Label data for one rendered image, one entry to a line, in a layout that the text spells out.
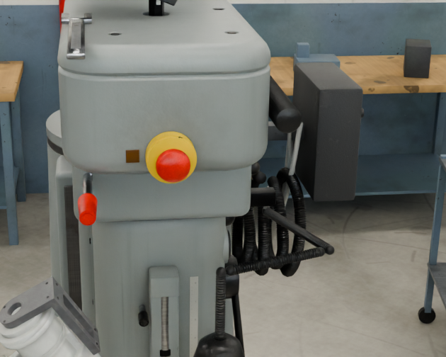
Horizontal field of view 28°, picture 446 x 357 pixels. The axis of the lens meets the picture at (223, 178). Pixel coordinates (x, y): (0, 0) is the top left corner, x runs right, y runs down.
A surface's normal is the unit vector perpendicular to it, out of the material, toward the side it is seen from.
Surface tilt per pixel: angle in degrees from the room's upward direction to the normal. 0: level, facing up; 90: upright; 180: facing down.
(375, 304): 0
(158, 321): 90
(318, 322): 0
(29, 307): 32
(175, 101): 90
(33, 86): 90
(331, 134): 90
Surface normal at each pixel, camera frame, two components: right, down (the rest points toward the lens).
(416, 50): -0.17, 0.34
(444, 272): 0.02, -0.94
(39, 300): -0.45, -0.71
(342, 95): 0.14, 0.35
